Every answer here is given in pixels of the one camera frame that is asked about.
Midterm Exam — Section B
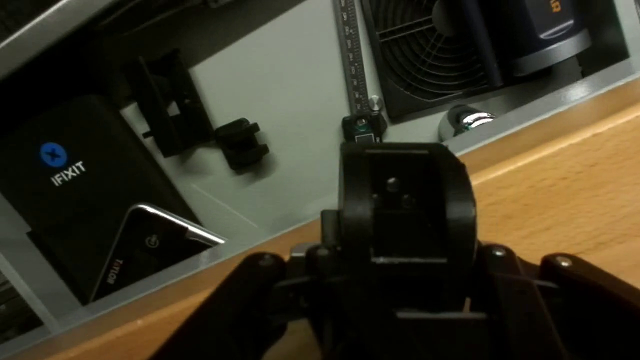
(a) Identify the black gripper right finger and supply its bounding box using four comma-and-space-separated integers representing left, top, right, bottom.
477, 241, 640, 360

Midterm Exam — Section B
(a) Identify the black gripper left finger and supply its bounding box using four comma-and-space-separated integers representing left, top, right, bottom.
149, 244, 402, 360

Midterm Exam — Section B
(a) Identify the grey metal drawer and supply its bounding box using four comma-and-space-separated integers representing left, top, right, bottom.
0, 0, 640, 356

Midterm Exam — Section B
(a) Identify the black phone silver edge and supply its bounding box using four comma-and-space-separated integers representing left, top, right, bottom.
89, 201, 228, 306

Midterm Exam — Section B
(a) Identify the small black plastic piece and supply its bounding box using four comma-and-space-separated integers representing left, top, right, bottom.
215, 117, 272, 175

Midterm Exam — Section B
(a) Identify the black iFixit tool kit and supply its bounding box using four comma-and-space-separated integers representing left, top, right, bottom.
0, 92, 203, 306

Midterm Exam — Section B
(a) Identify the small black display meter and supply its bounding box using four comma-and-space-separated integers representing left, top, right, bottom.
340, 107, 389, 145

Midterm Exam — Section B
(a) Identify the chrome cylinder knob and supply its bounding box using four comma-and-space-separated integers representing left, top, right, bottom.
438, 101, 497, 141

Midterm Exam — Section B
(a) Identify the perforated metal strip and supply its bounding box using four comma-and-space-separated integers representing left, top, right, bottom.
330, 0, 376, 117

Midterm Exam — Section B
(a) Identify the dark blue cylindrical tool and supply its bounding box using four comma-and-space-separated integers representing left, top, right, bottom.
433, 0, 594, 78

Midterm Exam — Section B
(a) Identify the black plastic bracket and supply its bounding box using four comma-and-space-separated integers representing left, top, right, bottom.
136, 47, 218, 158

